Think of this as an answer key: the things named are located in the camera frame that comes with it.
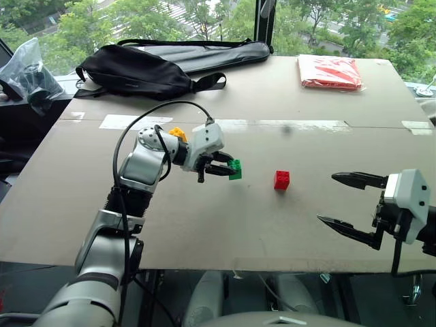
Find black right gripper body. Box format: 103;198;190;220
371;190;415;239

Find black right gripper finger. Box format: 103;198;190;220
316;214;384;251
331;172;390;191

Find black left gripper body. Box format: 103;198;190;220
196;152;222;184

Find green toy brick cube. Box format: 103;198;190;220
227;158;243;181

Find yellow toy brick cube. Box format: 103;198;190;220
168;126;189;142

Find red toy brick cube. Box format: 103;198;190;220
273;170;291;190

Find long white tape strip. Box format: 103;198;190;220
214;119;350;132

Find short white tape strip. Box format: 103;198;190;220
401;120;435;136
98;114;174;131

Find metal caster wheel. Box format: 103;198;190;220
403;272;424;306

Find grey rounded robot leg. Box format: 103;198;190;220
182;270;225;327
274;272;320;315

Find long black fabric case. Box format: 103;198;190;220
117;38;272;76

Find red white packaged cloth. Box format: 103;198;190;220
297;53;364;92

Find small white stand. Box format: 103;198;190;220
414;76;436;99

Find black fabric sling bag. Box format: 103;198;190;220
75;44;228;101

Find grey robot torso cover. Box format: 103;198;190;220
204;310;362;327

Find black side table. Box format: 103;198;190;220
0;90;74;180

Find clear plastic bag with parts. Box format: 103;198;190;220
0;37;65;116

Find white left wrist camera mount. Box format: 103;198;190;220
182;122;225;172

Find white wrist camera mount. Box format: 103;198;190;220
182;122;225;172
384;168;431;245

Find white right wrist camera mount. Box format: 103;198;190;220
384;168;431;245

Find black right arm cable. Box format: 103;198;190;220
390;234;403;276

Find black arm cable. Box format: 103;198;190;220
112;100;215;327
390;234;403;276

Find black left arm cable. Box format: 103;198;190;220
112;100;215;327

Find black window frame post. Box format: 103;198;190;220
253;0;275;55

